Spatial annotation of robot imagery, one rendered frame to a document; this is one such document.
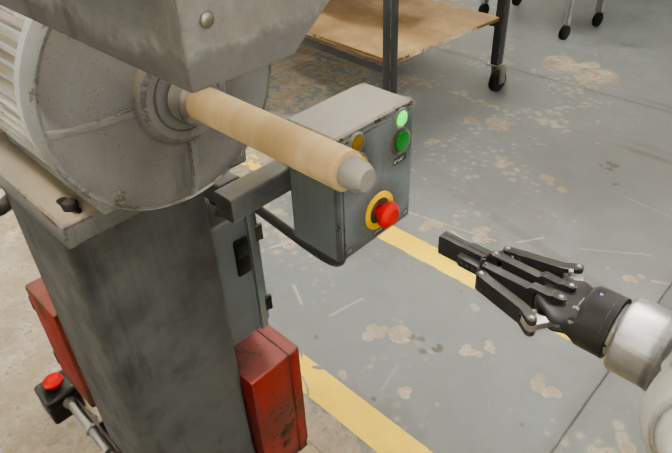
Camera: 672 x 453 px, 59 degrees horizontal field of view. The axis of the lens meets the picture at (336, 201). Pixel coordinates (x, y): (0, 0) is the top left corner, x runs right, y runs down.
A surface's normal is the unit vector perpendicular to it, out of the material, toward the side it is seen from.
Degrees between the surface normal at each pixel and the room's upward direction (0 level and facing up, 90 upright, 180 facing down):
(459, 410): 0
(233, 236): 90
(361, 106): 0
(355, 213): 90
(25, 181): 0
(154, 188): 97
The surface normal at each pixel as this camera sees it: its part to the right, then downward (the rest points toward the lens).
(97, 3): -0.69, 0.43
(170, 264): 0.72, 0.37
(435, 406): -0.04, -0.82
